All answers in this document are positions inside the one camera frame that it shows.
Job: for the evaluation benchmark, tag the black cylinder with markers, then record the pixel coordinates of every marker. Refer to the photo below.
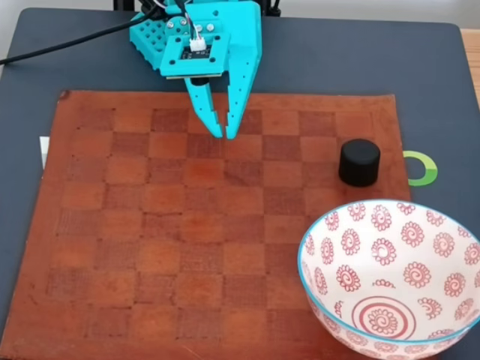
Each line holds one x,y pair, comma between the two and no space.
359,163

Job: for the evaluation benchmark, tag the white bowl red flower pattern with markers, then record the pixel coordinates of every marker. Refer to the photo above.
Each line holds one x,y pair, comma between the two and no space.
393,270

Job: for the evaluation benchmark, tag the black table clamp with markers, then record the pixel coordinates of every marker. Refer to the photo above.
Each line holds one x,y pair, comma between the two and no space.
120,4
272,7

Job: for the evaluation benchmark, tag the brown leather chessboard mat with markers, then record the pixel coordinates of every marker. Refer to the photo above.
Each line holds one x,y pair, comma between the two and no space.
187,225

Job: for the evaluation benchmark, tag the white paper sheet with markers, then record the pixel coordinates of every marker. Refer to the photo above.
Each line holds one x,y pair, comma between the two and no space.
44,150

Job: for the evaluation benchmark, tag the teal square camera mount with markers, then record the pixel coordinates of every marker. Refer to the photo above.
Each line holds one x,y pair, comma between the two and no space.
172,60

